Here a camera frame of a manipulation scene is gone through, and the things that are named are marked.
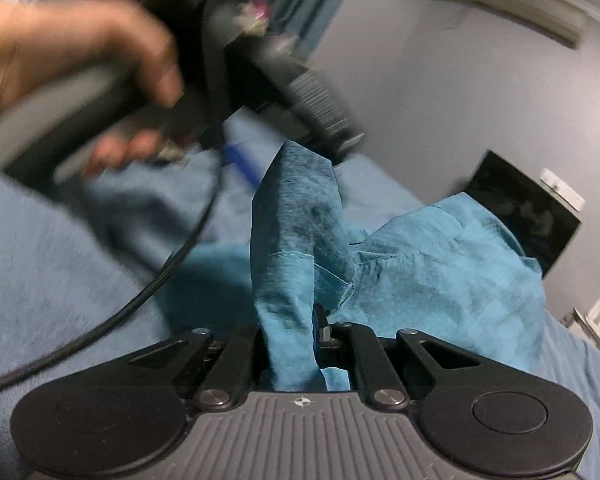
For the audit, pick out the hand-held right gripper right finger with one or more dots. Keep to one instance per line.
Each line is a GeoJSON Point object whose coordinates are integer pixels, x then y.
{"type": "Point", "coordinates": [365, 360]}

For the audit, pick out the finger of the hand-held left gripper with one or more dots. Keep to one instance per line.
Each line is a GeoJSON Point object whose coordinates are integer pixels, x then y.
{"type": "Point", "coordinates": [242, 165]}

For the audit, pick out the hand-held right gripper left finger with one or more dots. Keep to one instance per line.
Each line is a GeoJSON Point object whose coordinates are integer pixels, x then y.
{"type": "Point", "coordinates": [230, 370]}

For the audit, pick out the teal zip jacket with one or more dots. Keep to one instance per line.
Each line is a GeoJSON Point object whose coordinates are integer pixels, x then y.
{"type": "Point", "coordinates": [430, 270]}

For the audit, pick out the person's left hand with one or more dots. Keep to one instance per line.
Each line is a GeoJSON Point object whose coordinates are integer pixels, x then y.
{"type": "Point", "coordinates": [70, 40]}

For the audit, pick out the teal curtain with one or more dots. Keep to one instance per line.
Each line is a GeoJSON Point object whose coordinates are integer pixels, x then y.
{"type": "Point", "coordinates": [320, 5]}

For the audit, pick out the grey-blue bed blanket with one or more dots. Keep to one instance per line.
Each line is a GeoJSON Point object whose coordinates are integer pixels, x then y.
{"type": "Point", "coordinates": [45, 270]}

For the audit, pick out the black monitor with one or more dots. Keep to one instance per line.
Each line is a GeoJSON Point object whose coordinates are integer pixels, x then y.
{"type": "Point", "coordinates": [525, 210]}

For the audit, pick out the white router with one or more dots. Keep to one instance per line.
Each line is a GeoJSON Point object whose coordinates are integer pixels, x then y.
{"type": "Point", "coordinates": [597, 322]}

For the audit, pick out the white air conditioner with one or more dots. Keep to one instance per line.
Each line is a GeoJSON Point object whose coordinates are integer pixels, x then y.
{"type": "Point", "coordinates": [510, 2]}

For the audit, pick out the white wall power strip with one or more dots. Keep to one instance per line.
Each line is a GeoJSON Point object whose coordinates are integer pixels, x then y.
{"type": "Point", "coordinates": [562, 188]}

